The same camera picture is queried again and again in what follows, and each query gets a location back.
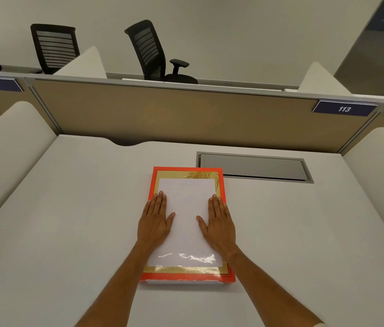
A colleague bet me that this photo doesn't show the person's right forearm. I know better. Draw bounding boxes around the person's right forearm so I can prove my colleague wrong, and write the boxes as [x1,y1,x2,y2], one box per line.
[221,247,327,327]

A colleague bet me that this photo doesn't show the orange box with white panel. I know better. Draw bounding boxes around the orange box with white panel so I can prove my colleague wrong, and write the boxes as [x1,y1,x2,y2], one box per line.
[140,167,236,285]

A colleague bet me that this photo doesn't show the black mesh office chair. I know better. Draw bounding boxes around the black mesh office chair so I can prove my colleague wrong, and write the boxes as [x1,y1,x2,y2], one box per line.
[30,24,80,75]

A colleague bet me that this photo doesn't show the person's left hand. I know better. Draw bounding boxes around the person's left hand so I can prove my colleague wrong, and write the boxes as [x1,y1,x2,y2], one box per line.
[137,191,176,249]

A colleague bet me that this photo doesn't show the person's left forearm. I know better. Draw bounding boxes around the person's left forearm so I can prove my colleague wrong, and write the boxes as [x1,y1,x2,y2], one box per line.
[84,241,162,327]

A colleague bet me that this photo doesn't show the grey desk cable hatch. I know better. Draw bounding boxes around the grey desk cable hatch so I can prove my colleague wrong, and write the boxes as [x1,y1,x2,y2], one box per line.
[196,152,314,184]

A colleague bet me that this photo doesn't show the white curved side divider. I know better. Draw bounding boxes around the white curved side divider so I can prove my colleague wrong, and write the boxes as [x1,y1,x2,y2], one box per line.
[298,62,352,96]
[342,127,384,263]
[0,101,58,240]
[53,46,108,79]

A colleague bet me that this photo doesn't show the black office chair with armrest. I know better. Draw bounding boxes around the black office chair with armrest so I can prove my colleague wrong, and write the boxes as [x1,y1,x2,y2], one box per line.
[124,20,199,85]

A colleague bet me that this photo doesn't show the person's right hand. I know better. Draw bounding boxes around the person's right hand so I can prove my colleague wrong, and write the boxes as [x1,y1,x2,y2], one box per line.
[197,195,240,258]

